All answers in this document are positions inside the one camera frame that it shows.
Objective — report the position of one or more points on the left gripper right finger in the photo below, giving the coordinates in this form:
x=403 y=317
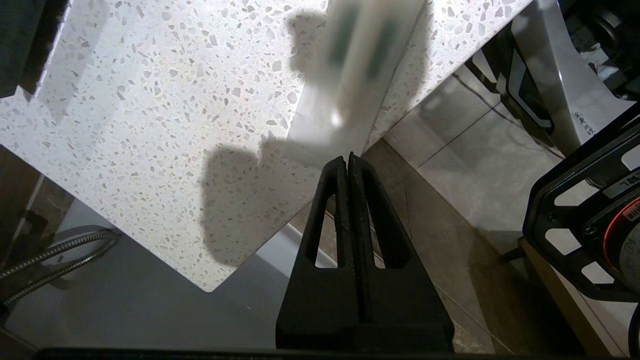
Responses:
x=405 y=305

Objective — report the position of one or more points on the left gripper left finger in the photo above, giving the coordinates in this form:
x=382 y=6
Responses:
x=320 y=300

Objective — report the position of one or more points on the toothbrush clear sleeve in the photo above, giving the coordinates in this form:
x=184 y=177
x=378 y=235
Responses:
x=360 y=65

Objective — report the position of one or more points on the white robot torso column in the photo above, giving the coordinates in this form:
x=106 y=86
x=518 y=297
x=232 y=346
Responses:
x=560 y=75

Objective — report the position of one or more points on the black robot chassis frame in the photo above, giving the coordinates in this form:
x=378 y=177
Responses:
x=580 y=210

